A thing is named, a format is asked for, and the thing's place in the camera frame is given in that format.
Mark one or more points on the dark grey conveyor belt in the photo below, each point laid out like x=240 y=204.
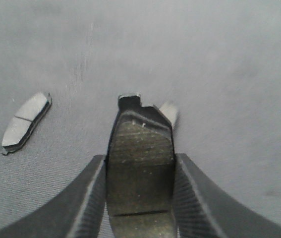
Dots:
x=218 y=61

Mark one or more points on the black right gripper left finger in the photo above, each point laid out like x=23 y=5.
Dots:
x=76 y=212

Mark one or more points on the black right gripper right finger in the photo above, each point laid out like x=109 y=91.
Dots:
x=203 y=210

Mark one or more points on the brake pad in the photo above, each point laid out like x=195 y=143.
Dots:
x=171 y=112
x=25 y=121
x=140 y=171

